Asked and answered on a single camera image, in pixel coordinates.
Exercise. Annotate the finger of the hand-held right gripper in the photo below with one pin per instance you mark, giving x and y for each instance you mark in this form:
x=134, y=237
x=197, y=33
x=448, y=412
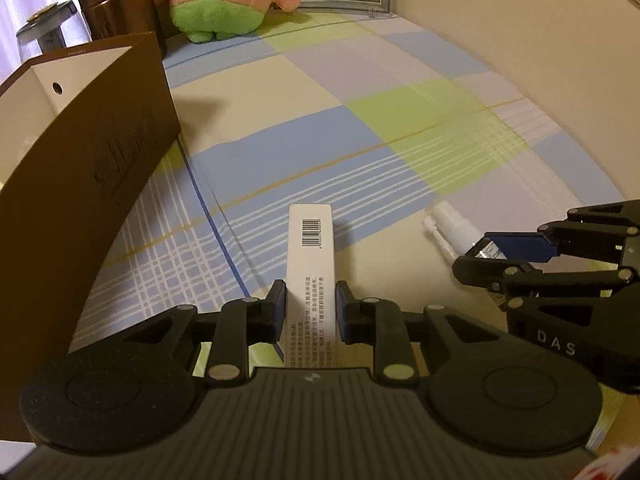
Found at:
x=522, y=247
x=490, y=272

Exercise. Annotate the long white box green print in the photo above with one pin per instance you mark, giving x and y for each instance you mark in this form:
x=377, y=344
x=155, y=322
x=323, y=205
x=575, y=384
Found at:
x=312, y=260

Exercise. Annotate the white spray bottle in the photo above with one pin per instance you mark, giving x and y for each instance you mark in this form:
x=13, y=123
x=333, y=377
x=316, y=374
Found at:
x=457, y=230

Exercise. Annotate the glass jar with grey lid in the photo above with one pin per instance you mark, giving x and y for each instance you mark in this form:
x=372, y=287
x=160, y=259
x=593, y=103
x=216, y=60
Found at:
x=45, y=25

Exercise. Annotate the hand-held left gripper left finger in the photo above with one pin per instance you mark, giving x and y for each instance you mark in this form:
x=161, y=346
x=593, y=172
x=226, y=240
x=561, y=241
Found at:
x=280, y=310

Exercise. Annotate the red and white cloth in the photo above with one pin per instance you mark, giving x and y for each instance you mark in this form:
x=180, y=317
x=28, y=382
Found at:
x=615, y=465

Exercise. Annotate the brown metal canister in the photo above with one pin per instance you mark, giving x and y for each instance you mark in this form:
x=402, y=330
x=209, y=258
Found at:
x=120, y=5

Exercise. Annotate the brown cardboard box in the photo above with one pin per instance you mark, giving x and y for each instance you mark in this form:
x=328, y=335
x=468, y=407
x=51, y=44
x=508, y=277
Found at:
x=75, y=210

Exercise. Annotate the checkered bed sheet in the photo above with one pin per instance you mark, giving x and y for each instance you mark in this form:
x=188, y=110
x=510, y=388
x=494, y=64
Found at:
x=350, y=125

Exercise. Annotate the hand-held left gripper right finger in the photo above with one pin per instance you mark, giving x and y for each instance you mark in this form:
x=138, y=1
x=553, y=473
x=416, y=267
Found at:
x=342, y=310

